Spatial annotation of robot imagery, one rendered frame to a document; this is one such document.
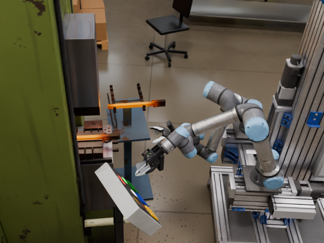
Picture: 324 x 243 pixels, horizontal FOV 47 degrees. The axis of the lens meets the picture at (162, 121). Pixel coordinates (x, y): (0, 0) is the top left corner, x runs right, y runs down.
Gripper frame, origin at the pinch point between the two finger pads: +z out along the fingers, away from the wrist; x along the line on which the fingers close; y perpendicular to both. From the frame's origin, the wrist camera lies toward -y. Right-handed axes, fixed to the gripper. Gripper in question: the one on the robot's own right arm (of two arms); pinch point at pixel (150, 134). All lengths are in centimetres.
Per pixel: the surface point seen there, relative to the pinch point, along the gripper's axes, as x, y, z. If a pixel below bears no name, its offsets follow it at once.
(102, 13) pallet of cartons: 336, 61, 30
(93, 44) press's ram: -17, -74, 31
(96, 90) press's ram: -18, -47, 31
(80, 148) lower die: -8.1, 1.4, 43.9
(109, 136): -1.6, -1.1, 26.0
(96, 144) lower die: -6.4, 0.9, 34.2
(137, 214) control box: -74, -16, 14
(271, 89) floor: 189, 101, -178
